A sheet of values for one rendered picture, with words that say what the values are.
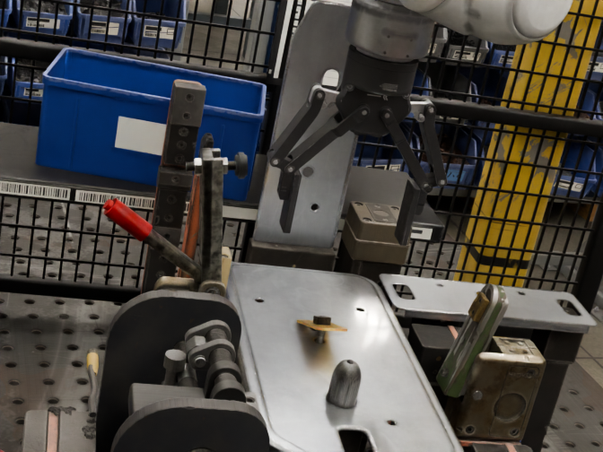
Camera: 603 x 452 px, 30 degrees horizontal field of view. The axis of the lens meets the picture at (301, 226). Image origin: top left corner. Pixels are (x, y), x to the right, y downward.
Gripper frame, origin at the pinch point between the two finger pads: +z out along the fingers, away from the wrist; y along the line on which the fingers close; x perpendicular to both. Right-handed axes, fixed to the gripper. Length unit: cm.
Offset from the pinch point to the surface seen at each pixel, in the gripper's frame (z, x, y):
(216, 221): 0.4, -2.0, -14.8
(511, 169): 11, 58, 44
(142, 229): 2.5, -1.2, -22.5
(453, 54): 26, 200, 82
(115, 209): 0.6, -1.2, -25.6
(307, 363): 14.8, -5.8, -2.5
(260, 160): 12, 51, 0
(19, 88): 47, 181, -41
